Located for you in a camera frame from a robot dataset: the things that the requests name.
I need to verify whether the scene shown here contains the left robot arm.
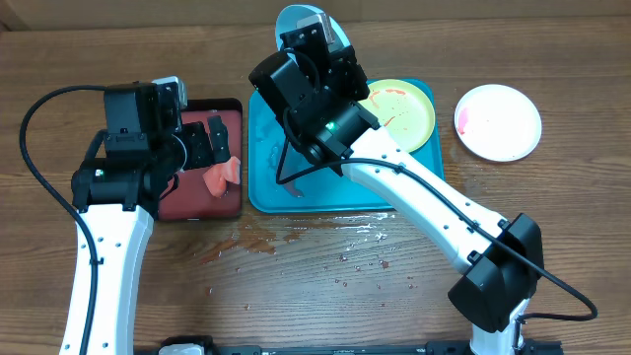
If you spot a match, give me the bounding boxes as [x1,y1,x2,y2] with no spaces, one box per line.
[60,76,231,354]

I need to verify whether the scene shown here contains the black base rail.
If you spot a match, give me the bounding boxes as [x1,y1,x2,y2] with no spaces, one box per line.
[135,335,563,355]

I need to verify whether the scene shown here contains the black tray with red water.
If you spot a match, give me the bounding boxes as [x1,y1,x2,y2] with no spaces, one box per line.
[159,99,243,221]

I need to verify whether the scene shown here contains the white plate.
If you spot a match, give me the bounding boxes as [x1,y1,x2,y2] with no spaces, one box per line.
[454,84,542,163]

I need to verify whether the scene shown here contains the teal plastic tray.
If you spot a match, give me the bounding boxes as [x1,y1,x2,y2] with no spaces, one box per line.
[247,92,445,214]

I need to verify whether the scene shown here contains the light blue plate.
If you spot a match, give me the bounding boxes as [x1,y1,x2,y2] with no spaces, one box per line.
[275,4,351,51]

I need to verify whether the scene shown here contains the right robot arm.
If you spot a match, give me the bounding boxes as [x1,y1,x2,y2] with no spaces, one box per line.
[249,5,543,354]

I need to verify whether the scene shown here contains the yellow-green plate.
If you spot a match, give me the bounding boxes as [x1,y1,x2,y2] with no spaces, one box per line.
[360,79,436,154]

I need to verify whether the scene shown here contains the green scrubbing sponge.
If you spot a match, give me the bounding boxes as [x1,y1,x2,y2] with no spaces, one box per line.
[202,156,242,197]

